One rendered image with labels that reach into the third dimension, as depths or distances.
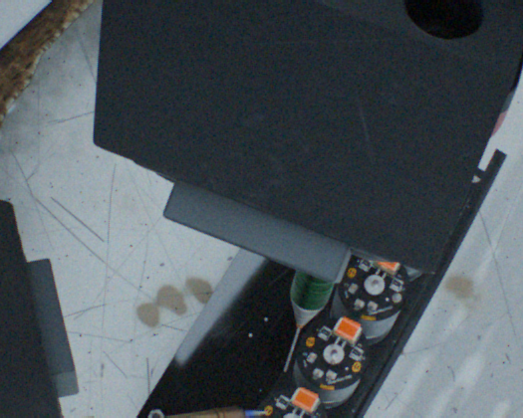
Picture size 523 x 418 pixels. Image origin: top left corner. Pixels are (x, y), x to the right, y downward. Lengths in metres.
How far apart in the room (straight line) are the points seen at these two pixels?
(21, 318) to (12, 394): 0.02
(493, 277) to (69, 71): 0.20
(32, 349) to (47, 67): 0.31
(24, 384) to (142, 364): 0.26
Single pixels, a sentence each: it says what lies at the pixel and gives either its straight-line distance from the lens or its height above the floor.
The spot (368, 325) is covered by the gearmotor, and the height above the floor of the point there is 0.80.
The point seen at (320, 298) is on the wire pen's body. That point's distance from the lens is 0.33.
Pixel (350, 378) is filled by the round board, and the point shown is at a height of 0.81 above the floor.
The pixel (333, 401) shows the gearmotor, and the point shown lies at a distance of 0.42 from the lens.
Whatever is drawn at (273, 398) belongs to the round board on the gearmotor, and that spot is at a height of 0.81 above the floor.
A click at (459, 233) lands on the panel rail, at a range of 0.41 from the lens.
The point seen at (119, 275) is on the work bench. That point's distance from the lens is 0.47.
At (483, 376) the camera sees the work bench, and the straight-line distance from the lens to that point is 0.47.
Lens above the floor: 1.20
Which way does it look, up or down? 71 degrees down
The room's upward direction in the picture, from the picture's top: 3 degrees clockwise
